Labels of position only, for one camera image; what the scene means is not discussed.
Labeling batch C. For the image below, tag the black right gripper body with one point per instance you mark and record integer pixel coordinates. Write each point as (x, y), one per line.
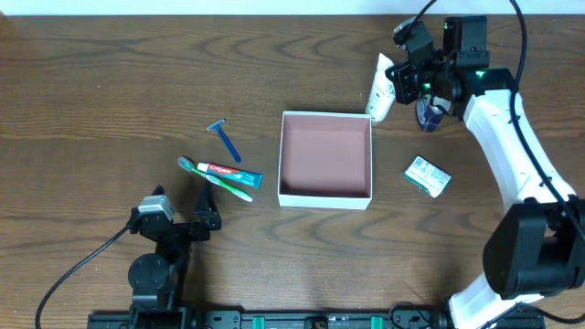
(404, 83)

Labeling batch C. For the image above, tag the green white soap packet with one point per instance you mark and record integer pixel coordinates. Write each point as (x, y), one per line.
(427, 177)

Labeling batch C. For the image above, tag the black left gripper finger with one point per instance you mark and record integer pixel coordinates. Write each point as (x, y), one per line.
(158, 191)
(206, 208)

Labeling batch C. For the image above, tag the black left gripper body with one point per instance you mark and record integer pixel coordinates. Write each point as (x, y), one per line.
(181, 228)

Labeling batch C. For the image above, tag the white box with pink interior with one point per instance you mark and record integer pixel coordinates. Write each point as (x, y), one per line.
(326, 160)

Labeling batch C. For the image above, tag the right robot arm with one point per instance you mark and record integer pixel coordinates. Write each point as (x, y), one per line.
(537, 250)

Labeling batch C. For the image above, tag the Colgate toothpaste tube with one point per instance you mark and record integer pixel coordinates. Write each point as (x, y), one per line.
(240, 176)

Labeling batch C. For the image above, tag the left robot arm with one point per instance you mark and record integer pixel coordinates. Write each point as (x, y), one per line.
(158, 278)

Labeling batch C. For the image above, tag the green toothbrush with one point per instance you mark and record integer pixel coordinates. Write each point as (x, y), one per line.
(189, 166)

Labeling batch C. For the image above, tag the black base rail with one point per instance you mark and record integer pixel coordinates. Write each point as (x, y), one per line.
(407, 317)

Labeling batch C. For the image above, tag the clear bottle with dark cap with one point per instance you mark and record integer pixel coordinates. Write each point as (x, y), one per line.
(429, 113)

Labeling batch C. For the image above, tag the white Pantene tube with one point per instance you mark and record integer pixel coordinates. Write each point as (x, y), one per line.
(382, 93)

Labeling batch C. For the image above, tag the blue disposable razor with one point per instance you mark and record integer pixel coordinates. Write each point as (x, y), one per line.
(217, 127)

